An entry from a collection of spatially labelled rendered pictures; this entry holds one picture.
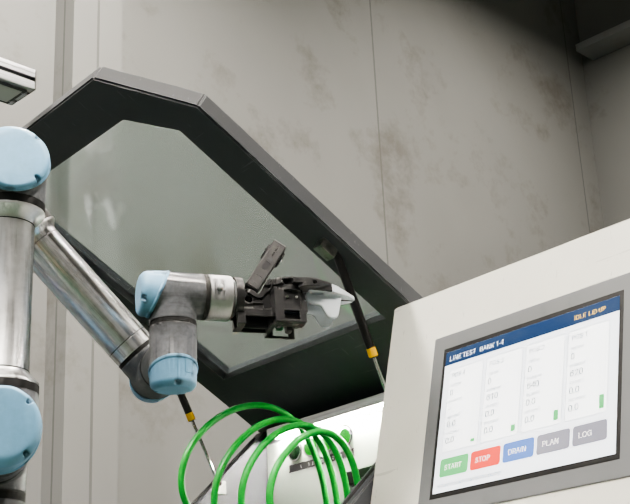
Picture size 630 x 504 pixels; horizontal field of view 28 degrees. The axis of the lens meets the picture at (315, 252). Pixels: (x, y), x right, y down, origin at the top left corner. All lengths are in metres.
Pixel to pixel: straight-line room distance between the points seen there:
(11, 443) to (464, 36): 7.86
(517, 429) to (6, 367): 0.84
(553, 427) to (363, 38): 6.57
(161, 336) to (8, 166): 0.35
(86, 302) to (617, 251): 0.88
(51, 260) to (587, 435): 0.91
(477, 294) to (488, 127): 6.96
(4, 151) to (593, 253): 0.98
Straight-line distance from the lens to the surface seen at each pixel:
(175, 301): 1.98
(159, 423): 6.35
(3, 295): 1.93
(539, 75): 10.13
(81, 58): 6.51
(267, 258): 2.08
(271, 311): 2.04
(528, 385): 2.15
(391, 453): 2.36
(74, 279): 2.10
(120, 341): 2.08
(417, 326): 2.43
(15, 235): 1.97
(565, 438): 2.05
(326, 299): 2.07
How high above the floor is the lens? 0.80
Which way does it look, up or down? 20 degrees up
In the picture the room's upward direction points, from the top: 3 degrees counter-clockwise
